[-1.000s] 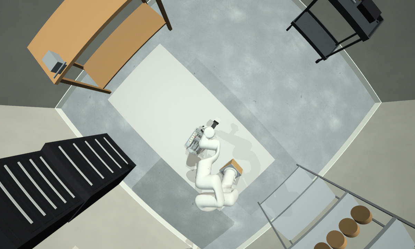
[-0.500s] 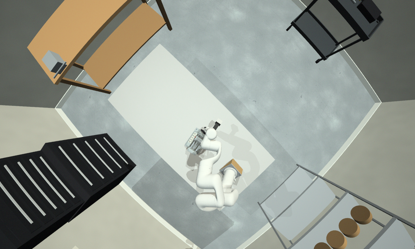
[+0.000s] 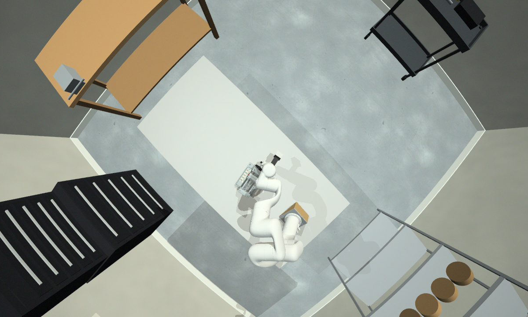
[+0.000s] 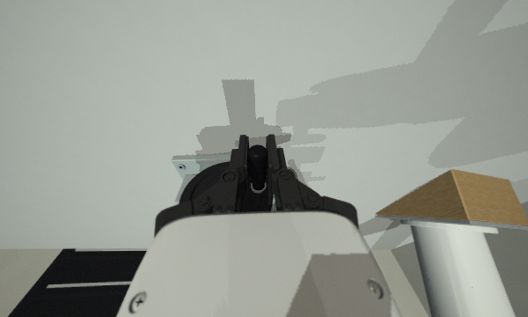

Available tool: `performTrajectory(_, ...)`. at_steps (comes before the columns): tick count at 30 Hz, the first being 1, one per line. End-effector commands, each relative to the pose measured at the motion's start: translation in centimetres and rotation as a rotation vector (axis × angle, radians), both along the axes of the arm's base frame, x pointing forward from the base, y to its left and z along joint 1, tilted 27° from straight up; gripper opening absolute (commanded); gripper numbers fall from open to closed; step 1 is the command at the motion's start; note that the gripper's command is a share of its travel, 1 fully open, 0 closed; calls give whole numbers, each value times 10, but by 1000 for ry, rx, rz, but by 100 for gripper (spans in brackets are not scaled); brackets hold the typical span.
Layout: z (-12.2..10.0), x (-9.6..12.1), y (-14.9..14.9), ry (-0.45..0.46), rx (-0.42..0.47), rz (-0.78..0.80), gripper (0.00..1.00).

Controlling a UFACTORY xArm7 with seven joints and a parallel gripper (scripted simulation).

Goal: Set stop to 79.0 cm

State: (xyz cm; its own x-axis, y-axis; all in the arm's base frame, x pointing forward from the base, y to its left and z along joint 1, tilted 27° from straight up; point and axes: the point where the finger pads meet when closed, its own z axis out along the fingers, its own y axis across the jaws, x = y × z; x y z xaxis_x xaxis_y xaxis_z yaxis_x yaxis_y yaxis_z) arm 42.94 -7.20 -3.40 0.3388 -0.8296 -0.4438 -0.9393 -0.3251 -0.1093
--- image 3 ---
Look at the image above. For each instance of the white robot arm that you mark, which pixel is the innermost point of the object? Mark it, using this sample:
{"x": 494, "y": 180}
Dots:
{"x": 284, "y": 247}

